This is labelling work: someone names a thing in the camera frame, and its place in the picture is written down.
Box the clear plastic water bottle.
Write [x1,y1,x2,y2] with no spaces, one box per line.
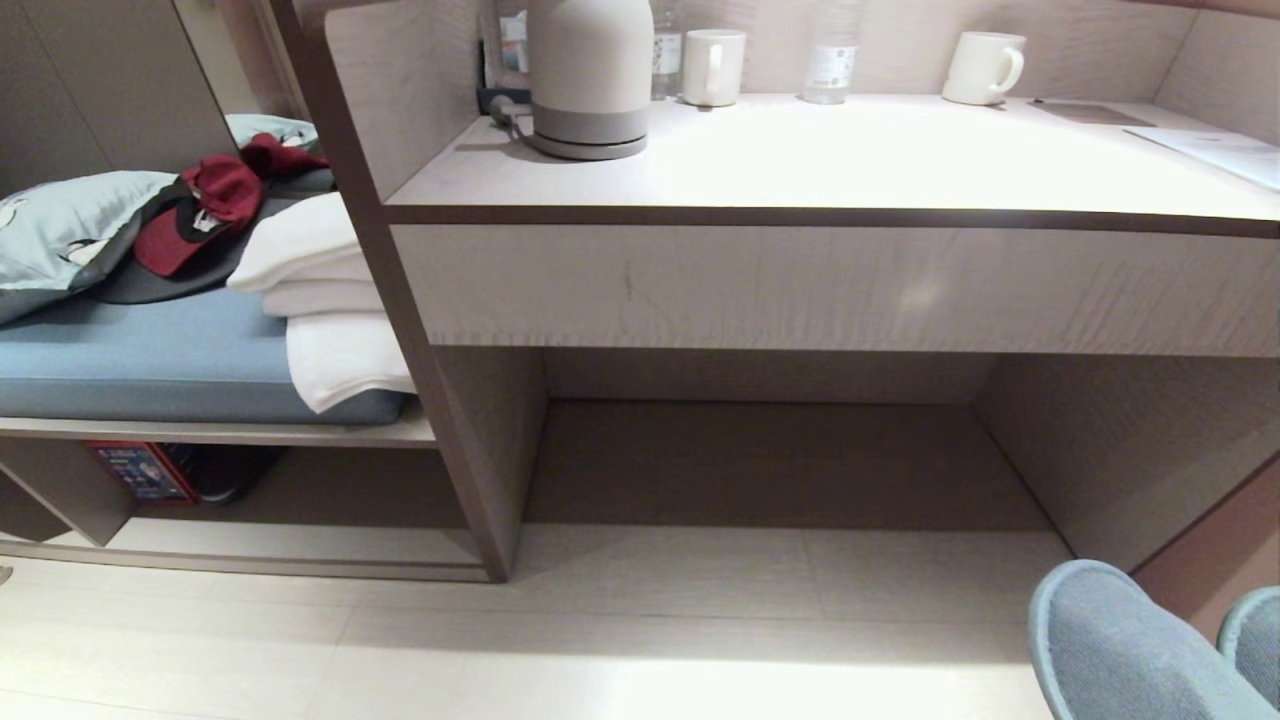
[484,0,531,93]
[650,0,687,101]
[801,0,863,106]

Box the wooden desk unit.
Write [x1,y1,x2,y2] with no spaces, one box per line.
[268,0,1280,584]

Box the black bag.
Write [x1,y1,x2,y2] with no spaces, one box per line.
[165,445,289,504]

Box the light green printed pillow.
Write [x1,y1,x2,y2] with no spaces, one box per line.
[224,113,319,153]
[0,170,181,326]

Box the dark red cloth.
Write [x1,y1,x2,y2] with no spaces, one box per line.
[240,133,331,181]

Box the red printed box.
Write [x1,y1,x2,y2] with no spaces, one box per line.
[86,442,199,505]

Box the blue bench cushion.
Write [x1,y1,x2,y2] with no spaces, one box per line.
[0,283,407,425]

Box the grey electric kettle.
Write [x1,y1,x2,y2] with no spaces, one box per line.
[516,0,656,161]

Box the red baseball cap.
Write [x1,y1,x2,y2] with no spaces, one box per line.
[133,156,266,278]

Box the white paper sheet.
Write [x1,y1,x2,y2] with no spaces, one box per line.
[1124,126,1280,193]

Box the light blue slipper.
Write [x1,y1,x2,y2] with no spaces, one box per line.
[1216,587,1280,707]
[1029,560,1277,720]

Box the folded white towel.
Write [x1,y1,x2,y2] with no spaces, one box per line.
[227,192,417,415]

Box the white ceramic mug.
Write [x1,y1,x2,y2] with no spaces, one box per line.
[682,29,747,108]
[942,31,1027,106]

